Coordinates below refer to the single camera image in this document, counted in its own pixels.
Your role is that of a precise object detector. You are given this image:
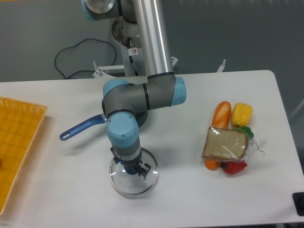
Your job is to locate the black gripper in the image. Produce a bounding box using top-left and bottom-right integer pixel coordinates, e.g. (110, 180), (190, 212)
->
(110, 147), (152, 180)

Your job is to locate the glass lid blue knob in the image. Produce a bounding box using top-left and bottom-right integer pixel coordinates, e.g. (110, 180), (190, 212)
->
(109, 148), (159, 198)

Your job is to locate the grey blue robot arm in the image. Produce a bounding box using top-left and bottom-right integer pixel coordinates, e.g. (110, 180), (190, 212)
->
(82, 0), (186, 177)

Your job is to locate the dark blue saucepan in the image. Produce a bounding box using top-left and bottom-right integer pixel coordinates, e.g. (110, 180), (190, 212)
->
(59, 99), (151, 148)

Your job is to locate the orange toy carrot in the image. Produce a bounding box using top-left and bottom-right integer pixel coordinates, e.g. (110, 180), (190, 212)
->
(204, 160), (219, 171)

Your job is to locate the bagged bread slice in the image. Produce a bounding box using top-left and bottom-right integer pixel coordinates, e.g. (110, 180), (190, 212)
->
(202, 127), (267, 162)

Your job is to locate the red toy bell pepper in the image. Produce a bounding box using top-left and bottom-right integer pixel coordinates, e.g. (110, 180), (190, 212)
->
(219, 161), (247, 175)

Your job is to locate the orange toy baguette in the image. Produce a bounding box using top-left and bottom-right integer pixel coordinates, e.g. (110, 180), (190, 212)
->
(211, 101), (231, 128)

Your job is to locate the green toy pepper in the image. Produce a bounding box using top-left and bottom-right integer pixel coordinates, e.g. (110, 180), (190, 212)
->
(236, 126), (254, 139)

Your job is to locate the yellow toy bell pepper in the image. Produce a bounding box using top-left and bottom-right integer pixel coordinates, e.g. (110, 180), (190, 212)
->
(231, 103), (253, 127)

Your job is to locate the yellow plastic basket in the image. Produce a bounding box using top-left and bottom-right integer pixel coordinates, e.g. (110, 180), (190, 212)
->
(0, 97), (48, 214)

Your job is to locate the black object at table corner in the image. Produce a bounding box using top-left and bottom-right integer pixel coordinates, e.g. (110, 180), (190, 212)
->
(292, 192), (304, 217)

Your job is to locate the black floor cable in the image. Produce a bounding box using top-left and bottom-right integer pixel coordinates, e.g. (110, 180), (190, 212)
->
(54, 38), (119, 79)

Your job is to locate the white table leg bracket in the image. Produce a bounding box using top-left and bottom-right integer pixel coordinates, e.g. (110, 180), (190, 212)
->
(217, 59), (226, 73)

